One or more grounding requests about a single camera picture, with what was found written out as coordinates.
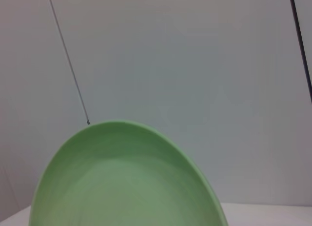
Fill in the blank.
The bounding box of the green plastic plate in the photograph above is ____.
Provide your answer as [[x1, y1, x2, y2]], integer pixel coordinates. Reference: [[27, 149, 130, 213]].
[[28, 119, 229, 226]]

